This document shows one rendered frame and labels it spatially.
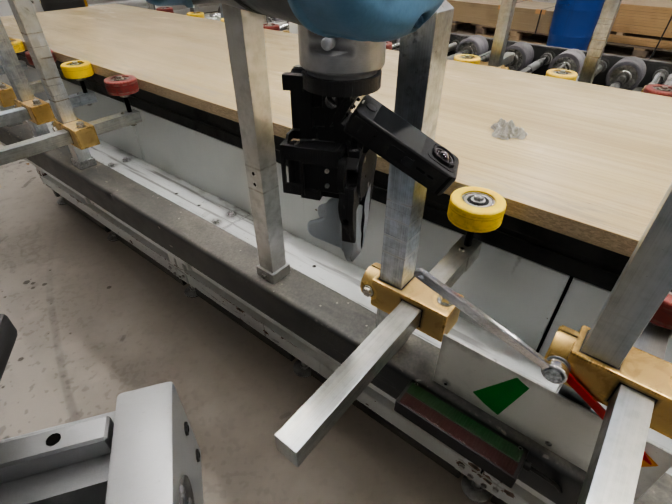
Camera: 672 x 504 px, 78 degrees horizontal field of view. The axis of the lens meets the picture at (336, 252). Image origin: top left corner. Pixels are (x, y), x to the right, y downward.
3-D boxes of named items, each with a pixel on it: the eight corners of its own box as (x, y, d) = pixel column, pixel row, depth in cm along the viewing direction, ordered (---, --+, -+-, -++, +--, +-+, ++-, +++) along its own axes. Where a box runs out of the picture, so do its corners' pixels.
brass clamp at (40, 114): (36, 126, 117) (27, 108, 114) (16, 115, 123) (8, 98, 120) (58, 119, 120) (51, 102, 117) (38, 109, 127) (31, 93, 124)
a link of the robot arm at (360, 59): (396, 10, 36) (374, 26, 30) (391, 66, 39) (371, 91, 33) (314, 6, 38) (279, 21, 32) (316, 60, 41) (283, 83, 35)
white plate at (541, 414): (635, 503, 48) (679, 461, 41) (431, 381, 60) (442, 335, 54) (636, 499, 48) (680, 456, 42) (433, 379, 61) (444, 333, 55)
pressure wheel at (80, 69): (96, 95, 134) (83, 56, 127) (107, 101, 129) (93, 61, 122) (70, 101, 129) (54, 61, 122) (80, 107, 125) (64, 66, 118)
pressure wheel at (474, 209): (498, 270, 65) (518, 207, 58) (450, 276, 64) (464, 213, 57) (476, 240, 71) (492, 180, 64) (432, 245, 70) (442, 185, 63)
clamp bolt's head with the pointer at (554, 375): (661, 476, 42) (553, 364, 43) (637, 478, 44) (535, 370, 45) (664, 461, 43) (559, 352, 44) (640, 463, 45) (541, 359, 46)
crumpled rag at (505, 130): (530, 142, 79) (533, 130, 77) (492, 139, 80) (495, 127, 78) (522, 124, 86) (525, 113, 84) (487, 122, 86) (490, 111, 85)
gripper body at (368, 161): (308, 167, 48) (303, 56, 41) (381, 178, 46) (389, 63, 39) (282, 200, 43) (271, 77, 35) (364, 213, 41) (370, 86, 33)
